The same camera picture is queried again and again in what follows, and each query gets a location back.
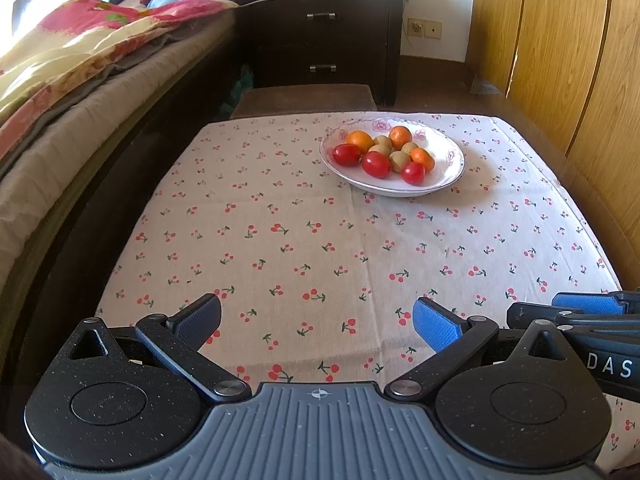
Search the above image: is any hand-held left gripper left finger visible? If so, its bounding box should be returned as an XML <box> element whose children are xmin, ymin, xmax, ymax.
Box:
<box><xmin>52</xmin><ymin>293</ymin><xmax>251</xmax><ymax>405</ymax></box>

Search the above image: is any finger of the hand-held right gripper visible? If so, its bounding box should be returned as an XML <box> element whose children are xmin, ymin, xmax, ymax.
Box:
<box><xmin>506</xmin><ymin>302</ymin><xmax>640</xmax><ymax>338</ymax></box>
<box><xmin>552</xmin><ymin>290</ymin><xmax>640</xmax><ymax>315</ymax></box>

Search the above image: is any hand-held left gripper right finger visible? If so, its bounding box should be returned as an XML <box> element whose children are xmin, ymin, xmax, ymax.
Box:
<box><xmin>384</xmin><ymin>296</ymin><xmax>576</xmax><ymax>403</ymax></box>

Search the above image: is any red cherry tomato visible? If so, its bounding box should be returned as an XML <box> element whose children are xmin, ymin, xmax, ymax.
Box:
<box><xmin>401</xmin><ymin>161</ymin><xmax>427</xmax><ymax>186</ymax></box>
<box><xmin>361</xmin><ymin>151</ymin><xmax>392</xmax><ymax>179</ymax></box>
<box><xmin>332</xmin><ymin>143</ymin><xmax>363</xmax><ymax>167</ymax></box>

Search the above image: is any white floral bowl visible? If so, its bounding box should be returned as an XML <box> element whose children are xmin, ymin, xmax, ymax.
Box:
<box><xmin>320</xmin><ymin>116</ymin><xmax>466</xmax><ymax>198</ymax></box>

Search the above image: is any smooth round orange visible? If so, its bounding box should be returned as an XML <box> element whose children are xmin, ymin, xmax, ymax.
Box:
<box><xmin>346</xmin><ymin>130</ymin><xmax>375</xmax><ymax>155</ymax></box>

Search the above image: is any cherry print tablecloth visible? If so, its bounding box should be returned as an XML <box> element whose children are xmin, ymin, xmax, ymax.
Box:
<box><xmin>95</xmin><ymin>111</ymin><xmax>640</xmax><ymax>466</ymax></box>

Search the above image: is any bed with floral blanket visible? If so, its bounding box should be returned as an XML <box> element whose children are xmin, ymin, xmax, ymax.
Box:
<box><xmin>0</xmin><ymin>10</ymin><xmax>236</xmax><ymax>281</ymax></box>
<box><xmin>0</xmin><ymin>50</ymin><xmax>251</xmax><ymax>411</ymax></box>

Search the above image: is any light wooden wardrobe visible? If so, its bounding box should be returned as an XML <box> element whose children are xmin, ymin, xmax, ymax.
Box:
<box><xmin>470</xmin><ymin>0</ymin><xmax>640</xmax><ymax>271</ymax></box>

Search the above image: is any teal bag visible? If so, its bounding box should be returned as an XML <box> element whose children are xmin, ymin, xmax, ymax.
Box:
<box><xmin>230</xmin><ymin>64</ymin><xmax>256</xmax><ymax>111</ymax></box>

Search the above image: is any dark wooden stool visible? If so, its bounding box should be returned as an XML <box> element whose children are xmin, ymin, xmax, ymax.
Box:
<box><xmin>229</xmin><ymin>84</ymin><xmax>377</xmax><ymax>121</ymax></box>

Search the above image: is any grey blanket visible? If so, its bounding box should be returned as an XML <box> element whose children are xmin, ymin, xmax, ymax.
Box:
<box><xmin>50</xmin><ymin>25</ymin><xmax>236</xmax><ymax>111</ymax></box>

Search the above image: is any dark wooden nightstand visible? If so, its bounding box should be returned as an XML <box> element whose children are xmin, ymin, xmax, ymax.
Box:
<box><xmin>235</xmin><ymin>0</ymin><xmax>405</xmax><ymax>108</ymax></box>

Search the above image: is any floral quilt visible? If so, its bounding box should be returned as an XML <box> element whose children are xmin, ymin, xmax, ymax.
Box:
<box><xmin>0</xmin><ymin>0</ymin><xmax>240</xmax><ymax>161</ymax></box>

